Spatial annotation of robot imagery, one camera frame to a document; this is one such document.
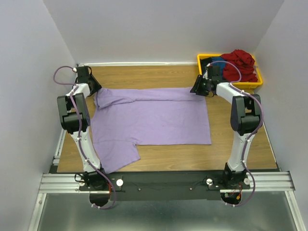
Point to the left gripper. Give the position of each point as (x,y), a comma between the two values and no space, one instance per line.
(97,86)

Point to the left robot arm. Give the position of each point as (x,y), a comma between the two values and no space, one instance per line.
(75,119)

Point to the black mounting base plate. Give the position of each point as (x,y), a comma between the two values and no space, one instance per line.
(164,186)

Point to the yellow plastic bin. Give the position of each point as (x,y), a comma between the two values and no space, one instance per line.
(240,85)

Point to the red t shirt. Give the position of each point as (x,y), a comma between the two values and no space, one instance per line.
(244,62)

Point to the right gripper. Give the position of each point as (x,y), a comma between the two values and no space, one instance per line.
(196,87)

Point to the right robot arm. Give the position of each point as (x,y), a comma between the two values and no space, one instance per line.
(246,119)

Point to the blue t shirt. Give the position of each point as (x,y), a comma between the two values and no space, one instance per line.
(218,61)

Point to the black t shirt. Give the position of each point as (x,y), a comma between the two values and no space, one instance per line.
(204,62)

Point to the purple t shirt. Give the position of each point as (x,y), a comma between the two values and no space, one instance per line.
(127,118)

